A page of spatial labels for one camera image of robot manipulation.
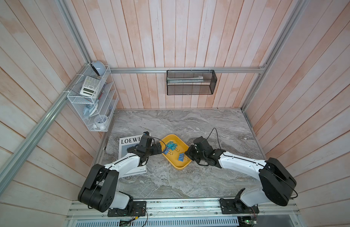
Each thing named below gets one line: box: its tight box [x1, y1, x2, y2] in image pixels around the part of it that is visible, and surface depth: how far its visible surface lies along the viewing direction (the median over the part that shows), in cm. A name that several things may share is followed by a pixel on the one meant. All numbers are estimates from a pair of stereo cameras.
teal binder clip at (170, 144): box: [166, 140, 175, 149], surface depth 99 cm
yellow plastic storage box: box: [159, 133, 193, 171], surface depth 97 cm
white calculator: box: [79, 75, 102, 99], surface depth 77 cm
